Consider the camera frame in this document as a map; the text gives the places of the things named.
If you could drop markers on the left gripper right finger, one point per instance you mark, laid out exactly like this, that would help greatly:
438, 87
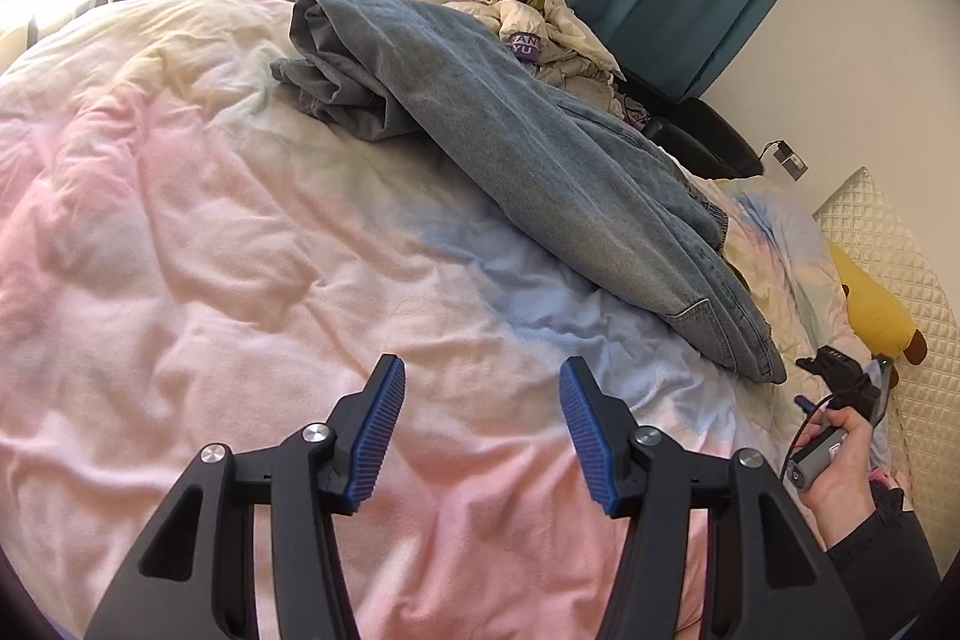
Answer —
766, 576

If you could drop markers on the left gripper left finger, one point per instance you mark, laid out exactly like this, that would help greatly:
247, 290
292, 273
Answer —
190, 574

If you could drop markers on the blue denim jeans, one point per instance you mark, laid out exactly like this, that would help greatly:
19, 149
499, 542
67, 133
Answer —
592, 191

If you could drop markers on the black sleeve right forearm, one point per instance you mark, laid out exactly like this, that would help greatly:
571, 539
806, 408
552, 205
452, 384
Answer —
886, 566

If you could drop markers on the person's right hand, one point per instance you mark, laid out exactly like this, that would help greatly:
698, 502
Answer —
840, 498

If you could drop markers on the yellow plush toy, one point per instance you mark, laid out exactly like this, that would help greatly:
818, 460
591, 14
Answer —
876, 315

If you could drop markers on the quilted cream headboard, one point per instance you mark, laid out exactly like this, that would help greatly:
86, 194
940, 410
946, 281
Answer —
921, 427

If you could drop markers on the pastel pillow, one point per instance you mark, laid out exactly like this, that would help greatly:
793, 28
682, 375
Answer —
784, 257

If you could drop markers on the black sofa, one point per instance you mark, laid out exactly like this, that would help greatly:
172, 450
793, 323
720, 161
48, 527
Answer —
696, 135

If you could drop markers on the pastel tie-dye duvet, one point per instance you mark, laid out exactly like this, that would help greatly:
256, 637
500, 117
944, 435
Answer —
188, 259

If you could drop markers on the cream puffer jacket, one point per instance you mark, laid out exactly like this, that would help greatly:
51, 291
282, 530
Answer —
554, 45

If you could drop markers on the wall power socket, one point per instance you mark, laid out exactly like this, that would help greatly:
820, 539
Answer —
780, 161

